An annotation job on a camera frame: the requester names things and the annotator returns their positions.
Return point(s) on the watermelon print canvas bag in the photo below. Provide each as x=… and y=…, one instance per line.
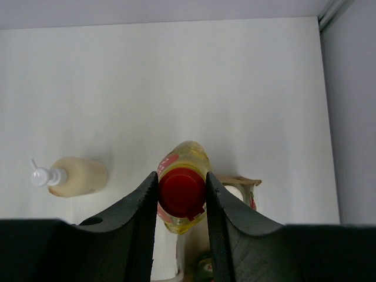
x=196, y=240

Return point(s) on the cream pump lotion bottle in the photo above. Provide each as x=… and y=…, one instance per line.
x=71, y=176

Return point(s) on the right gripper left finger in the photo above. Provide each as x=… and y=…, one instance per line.
x=113, y=245

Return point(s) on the green bottle red label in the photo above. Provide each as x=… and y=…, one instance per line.
x=204, y=270

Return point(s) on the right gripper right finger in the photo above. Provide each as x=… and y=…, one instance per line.
x=248, y=246

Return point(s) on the yellow bottle red cap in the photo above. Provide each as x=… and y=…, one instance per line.
x=182, y=187

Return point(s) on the pale green white-capped bottle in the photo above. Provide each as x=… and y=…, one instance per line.
x=235, y=191

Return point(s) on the right aluminium corner post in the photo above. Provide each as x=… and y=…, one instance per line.
x=331, y=12

